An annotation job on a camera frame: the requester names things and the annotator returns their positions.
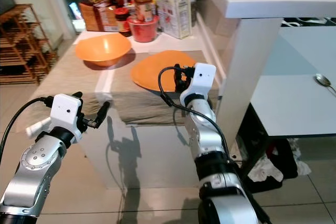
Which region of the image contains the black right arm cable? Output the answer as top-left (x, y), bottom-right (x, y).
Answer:
top-left (157, 65), bottom-right (248, 178)

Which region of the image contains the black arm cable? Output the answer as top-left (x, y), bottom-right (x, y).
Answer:
top-left (0, 97), bottom-right (56, 163)
top-left (157, 65), bottom-right (248, 178)

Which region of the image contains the wooden slatted rack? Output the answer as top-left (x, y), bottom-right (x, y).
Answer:
top-left (0, 4), bottom-right (56, 86)

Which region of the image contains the white crumpled cloth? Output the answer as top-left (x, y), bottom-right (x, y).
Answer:
top-left (247, 157), bottom-right (277, 183)

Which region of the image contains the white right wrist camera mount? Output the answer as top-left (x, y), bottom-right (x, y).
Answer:
top-left (181, 63), bottom-right (217, 107)

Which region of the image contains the red plastic container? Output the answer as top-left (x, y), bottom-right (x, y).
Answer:
top-left (126, 15), bottom-right (160, 44)

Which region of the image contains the orange plate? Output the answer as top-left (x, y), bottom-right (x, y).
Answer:
top-left (130, 50), bottom-right (200, 93)

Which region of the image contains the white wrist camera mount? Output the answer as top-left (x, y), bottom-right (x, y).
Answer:
top-left (181, 63), bottom-right (217, 107)
top-left (51, 93), bottom-right (85, 133)

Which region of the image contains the metal spoon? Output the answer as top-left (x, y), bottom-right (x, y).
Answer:
top-left (314, 73), bottom-right (336, 97)

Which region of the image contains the brown cardboard food box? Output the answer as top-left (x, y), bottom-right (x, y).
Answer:
top-left (79, 0), bottom-right (119, 33)

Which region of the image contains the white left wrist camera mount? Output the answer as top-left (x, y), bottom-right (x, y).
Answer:
top-left (51, 93), bottom-right (85, 133)

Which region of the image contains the white bar counter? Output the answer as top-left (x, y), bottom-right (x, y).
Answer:
top-left (196, 0), bottom-right (336, 147)

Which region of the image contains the black laundry basket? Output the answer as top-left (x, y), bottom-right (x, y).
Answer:
top-left (235, 103), bottom-right (303, 194)

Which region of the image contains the orange bowl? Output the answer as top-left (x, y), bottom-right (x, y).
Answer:
top-left (75, 32), bottom-right (132, 69)

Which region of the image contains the white carton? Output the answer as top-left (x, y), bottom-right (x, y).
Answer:
top-left (153, 0), bottom-right (193, 40)

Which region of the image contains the brown jar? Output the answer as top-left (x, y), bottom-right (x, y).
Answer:
top-left (132, 0), bottom-right (155, 23)

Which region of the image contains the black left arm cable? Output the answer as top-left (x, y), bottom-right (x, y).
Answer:
top-left (0, 97), bottom-right (56, 163)

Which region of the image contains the small jar with red lid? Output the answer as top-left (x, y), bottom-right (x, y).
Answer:
top-left (114, 7), bottom-right (131, 34)

